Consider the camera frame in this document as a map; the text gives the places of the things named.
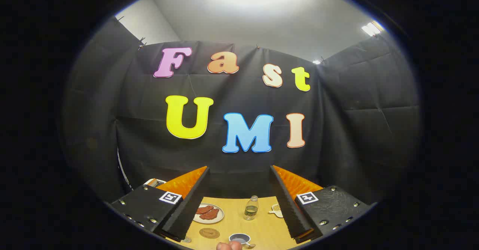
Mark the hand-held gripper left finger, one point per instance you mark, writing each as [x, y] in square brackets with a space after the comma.
[191, 205]

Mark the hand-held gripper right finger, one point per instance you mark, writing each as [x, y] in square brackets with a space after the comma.
[288, 205]

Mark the round cork coaster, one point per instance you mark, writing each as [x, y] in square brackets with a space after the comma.
[209, 233]

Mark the clear plastic water bottle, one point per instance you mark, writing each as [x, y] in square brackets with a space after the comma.
[251, 210]

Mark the white divided dish with grains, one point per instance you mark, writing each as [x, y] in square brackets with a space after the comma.
[276, 209]

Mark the red dried meat slice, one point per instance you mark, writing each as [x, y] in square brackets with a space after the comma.
[204, 209]
[210, 215]

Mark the white round plate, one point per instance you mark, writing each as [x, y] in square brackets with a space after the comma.
[219, 219]

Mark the wooden table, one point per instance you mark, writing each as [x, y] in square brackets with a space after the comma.
[265, 227]

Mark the white toaster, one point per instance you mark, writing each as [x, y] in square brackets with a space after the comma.
[160, 183]

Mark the toast slice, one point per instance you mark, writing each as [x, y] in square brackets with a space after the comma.
[151, 182]

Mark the black backdrop cloth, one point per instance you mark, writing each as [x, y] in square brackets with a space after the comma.
[243, 93]

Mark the small ceiling light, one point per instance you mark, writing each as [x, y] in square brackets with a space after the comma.
[371, 29]

